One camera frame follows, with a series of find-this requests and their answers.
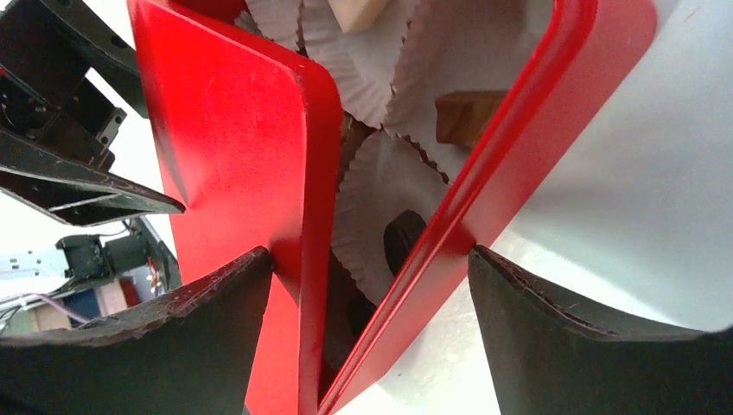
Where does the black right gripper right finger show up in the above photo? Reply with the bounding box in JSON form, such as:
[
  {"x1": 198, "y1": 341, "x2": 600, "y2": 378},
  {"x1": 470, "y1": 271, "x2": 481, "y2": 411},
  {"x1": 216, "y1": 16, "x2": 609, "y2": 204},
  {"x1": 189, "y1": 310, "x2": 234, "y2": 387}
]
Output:
[{"x1": 468, "y1": 246, "x2": 732, "y2": 414}]

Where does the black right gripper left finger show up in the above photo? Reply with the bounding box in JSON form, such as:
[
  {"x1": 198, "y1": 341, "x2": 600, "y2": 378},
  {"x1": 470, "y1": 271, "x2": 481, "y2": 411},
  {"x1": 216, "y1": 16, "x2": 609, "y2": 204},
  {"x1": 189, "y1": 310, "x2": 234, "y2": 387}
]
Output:
[{"x1": 1, "y1": 246, "x2": 272, "y2": 414}]

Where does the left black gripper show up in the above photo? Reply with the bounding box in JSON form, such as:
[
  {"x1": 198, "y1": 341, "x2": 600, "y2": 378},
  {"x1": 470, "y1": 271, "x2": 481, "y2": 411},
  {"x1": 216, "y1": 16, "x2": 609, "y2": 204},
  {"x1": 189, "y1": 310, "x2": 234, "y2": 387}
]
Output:
[{"x1": 1, "y1": 0, "x2": 184, "y2": 227}]

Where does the red box lid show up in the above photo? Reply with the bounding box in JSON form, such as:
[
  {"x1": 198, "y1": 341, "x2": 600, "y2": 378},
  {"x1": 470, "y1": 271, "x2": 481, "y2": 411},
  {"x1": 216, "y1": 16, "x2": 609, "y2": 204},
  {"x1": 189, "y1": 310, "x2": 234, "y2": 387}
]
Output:
[{"x1": 128, "y1": 1, "x2": 342, "y2": 414}]

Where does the red chocolate box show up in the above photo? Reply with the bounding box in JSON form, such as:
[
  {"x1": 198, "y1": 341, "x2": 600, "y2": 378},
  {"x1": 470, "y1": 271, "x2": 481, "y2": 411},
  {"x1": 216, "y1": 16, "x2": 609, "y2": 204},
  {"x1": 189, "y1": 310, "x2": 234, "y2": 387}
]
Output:
[{"x1": 171, "y1": 0, "x2": 659, "y2": 415}]

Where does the dark round chocolate on tray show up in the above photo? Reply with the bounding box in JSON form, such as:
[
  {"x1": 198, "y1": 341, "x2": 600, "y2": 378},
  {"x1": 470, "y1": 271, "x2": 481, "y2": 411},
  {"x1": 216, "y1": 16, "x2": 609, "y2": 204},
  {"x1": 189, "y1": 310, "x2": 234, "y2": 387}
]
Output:
[{"x1": 383, "y1": 209, "x2": 427, "y2": 277}]

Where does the brown square chocolate on tray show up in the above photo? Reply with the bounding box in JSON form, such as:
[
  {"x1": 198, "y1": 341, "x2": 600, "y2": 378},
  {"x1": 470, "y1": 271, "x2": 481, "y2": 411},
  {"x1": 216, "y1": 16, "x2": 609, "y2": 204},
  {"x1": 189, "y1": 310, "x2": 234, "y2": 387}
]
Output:
[{"x1": 435, "y1": 91, "x2": 508, "y2": 149}]

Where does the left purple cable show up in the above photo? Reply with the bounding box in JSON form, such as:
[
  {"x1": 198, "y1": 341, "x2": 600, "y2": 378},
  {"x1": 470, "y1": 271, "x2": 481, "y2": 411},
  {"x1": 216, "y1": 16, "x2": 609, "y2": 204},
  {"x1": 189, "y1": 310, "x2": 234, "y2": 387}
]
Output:
[{"x1": 0, "y1": 293, "x2": 92, "y2": 328}]

